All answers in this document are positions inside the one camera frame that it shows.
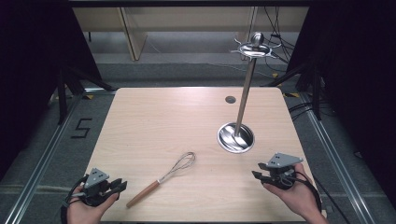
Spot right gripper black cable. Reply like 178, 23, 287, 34
290, 174, 353, 224

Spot aluminium floor rail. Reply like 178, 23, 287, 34
3, 91, 87, 224
299, 92, 376, 224

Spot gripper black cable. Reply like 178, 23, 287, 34
290, 174, 353, 224
60, 175, 91, 224

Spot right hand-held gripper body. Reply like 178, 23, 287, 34
266, 151, 304, 191

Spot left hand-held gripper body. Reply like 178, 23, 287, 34
81, 167, 114, 207

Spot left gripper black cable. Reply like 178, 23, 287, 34
60, 175, 91, 224

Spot black metal stand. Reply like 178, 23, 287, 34
56, 65, 119, 126
262, 63, 324, 121

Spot black curtain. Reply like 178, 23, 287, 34
0, 0, 103, 183
285, 0, 396, 202

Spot wire whisk with wooden handle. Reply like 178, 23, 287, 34
125, 151, 197, 209

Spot black floor cables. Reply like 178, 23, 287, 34
287, 102, 316, 121

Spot bundle of black cables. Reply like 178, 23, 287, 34
262, 6, 296, 64

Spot person's left hand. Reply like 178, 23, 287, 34
66, 186, 121, 224

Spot person's right hand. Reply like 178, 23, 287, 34
262, 163, 318, 219

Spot steel utensil hanging stand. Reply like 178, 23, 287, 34
216, 31, 283, 155

